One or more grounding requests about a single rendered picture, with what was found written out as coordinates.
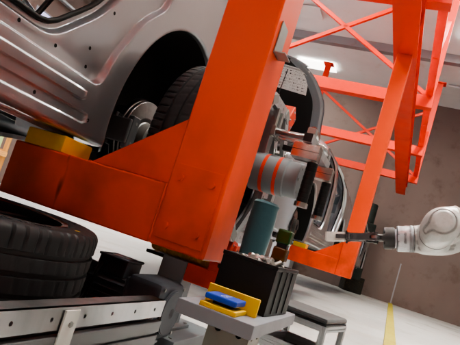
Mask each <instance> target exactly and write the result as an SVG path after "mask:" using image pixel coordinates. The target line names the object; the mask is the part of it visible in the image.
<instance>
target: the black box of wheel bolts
mask: <svg viewBox="0 0 460 345"><path fill-rule="evenodd" d="M223 253H224V254H223V257H222V261H221V263H220V267H219V270H218V274H217V276H216V280H215V284H217V285H221V286H223V287H226V288H229V289H231V290H235V291H236V292H240V293H243V294H245V295H248V296H252V297H253V298H257V299H259V300H261V303H260V306H259V310H258V312H257V315H258V316H261V317H265V316H275V315H281V314H286V311H287V308H288V304H289V301H290V297H291V295H292V290H293V287H294V284H295V280H296V276H297V275H298V273H299V271H298V270H295V269H292V268H288V267H286V266H282V265H283V263H282V261H281V260H280V261H277V262H274V259H273V258H272V257H267V256H265V255H259V254H254V253H252V252H250V253H248V254H245V253H239V252H235V251H230V250H226V249H224V251H223Z"/></svg>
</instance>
